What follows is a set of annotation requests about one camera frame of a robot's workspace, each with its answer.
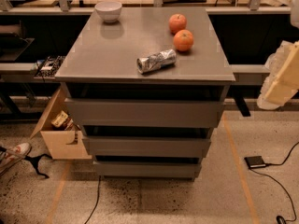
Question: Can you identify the grey drawer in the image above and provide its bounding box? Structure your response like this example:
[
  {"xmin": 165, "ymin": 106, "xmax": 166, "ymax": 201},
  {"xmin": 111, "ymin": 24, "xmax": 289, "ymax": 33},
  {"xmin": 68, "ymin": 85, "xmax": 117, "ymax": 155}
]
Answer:
[
  {"xmin": 65, "ymin": 98, "xmax": 224, "ymax": 128},
  {"xmin": 93, "ymin": 161, "xmax": 201, "ymax": 178},
  {"xmin": 82, "ymin": 136, "xmax": 210, "ymax": 158}
]

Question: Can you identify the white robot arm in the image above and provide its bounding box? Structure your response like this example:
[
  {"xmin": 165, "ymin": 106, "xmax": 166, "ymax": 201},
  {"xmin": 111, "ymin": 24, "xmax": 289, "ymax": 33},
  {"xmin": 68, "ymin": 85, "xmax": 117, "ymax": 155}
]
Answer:
[{"xmin": 257, "ymin": 0, "xmax": 299, "ymax": 110}]

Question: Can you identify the grey drawer cabinet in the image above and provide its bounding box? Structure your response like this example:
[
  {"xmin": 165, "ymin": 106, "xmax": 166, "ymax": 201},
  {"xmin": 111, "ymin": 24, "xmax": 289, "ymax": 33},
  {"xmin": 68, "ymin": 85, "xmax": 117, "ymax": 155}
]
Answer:
[{"xmin": 55, "ymin": 7, "xmax": 235, "ymax": 179}]

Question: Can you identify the grey top drawer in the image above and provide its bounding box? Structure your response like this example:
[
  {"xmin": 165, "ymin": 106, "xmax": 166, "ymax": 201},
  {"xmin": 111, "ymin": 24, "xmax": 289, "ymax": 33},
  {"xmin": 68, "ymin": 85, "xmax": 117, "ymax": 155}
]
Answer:
[{"xmin": 65, "ymin": 98, "xmax": 224, "ymax": 128}]

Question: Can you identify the grey bottom drawer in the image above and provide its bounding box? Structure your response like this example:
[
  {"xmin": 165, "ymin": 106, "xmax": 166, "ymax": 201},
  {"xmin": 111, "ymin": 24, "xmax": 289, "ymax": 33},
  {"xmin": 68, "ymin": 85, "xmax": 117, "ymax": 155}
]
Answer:
[{"xmin": 93, "ymin": 161, "xmax": 201, "ymax": 178}]

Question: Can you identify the grey shelf bench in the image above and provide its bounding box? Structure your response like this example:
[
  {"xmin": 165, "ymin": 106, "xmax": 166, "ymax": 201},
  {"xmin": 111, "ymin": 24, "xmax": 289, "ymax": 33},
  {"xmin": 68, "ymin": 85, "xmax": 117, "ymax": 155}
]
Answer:
[{"xmin": 1, "ymin": 7, "xmax": 299, "ymax": 86}]

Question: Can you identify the black foot pedal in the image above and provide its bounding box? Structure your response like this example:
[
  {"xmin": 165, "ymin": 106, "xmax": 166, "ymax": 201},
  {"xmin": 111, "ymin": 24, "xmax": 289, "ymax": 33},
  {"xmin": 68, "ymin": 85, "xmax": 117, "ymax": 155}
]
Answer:
[{"xmin": 244, "ymin": 156, "xmax": 266, "ymax": 169}]

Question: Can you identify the front orange fruit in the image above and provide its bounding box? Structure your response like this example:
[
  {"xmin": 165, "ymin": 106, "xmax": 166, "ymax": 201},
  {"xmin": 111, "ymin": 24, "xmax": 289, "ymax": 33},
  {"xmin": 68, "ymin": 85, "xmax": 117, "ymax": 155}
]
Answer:
[{"xmin": 173, "ymin": 30, "xmax": 193, "ymax": 51}]

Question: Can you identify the orange fruit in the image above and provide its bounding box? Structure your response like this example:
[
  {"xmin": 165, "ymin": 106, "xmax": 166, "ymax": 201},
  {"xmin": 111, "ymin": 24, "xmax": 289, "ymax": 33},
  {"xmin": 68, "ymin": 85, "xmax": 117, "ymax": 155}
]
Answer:
[
  {"xmin": 173, "ymin": 30, "xmax": 193, "ymax": 51},
  {"xmin": 168, "ymin": 14, "xmax": 187, "ymax": 34}
]

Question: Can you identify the crushed silver can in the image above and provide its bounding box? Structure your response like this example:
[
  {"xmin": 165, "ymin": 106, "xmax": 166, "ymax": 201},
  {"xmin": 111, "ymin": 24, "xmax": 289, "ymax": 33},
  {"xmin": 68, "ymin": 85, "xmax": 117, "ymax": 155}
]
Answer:
[{"xmin": 136, "ymin": 49, "xmax": 177, "ymax": 74}]

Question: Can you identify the rear orange fruit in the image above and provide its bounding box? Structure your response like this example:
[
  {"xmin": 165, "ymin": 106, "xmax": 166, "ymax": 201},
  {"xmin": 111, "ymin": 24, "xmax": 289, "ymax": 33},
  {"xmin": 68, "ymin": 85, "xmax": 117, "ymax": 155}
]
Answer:
[{"xmin": 168, "ymin": 14, "xmax": 187, "ymax": 34}]

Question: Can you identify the white bowl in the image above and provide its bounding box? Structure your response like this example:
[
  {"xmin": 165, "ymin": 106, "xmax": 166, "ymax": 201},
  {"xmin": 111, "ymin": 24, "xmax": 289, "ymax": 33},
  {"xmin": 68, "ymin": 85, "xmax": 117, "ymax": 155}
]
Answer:
[{"xmin": 94, "ymin": 1, "xmax": 122, "ymax": 22}]

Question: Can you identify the snack package in box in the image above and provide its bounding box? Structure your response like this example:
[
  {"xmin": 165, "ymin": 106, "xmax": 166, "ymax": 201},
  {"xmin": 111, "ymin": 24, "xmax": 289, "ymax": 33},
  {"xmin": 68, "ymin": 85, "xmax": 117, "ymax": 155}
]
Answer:
[{"xmin": 51, "ymin": 110, "xmax": 69, "ymax": 128}]

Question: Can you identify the wooden box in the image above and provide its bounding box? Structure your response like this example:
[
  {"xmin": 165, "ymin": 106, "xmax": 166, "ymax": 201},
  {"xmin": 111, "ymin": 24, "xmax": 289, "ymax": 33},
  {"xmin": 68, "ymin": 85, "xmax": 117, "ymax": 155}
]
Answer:
[{"xmin": 30, "ymin": 88, "xmax": 92, "ymax": 160}]

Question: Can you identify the patterned notebook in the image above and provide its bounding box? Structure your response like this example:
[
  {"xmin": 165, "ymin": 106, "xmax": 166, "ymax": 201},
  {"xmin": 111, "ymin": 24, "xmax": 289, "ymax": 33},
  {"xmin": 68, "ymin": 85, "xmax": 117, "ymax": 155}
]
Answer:
[{"xmin": 36, "ymin": 56, "xmax": 64, "ymax": 77}]

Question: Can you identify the black tripod leg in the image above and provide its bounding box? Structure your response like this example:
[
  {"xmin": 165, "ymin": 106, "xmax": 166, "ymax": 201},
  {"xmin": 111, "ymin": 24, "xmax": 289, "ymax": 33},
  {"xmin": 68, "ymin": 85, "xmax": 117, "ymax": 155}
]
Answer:
[{"xmin": 0, "ymin": 147, "xmax": 51, "ymax": 178}]

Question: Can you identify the white sneaker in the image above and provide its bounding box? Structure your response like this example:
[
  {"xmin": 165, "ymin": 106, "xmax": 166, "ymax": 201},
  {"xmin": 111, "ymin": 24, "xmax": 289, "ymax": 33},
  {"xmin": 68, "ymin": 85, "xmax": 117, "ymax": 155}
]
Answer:
[{"xmin": 0, "ymin": 143, "xmax": 31, "ymax": 175}]

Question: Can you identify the pedal cable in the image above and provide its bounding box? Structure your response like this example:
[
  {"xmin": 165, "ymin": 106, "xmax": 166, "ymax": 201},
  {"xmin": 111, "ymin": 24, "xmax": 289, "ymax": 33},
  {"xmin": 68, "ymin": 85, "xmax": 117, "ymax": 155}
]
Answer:
[{"xmin": 249, "ymin": 141, "xmax": 299, "ymax": 223}]

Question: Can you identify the black floor cable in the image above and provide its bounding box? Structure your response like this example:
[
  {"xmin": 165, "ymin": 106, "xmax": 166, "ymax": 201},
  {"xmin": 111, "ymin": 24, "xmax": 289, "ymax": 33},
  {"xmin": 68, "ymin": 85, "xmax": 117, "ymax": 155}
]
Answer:
[{"xmin": 83, "ymin": 175, "xmax": 102, "ymax": 224}]

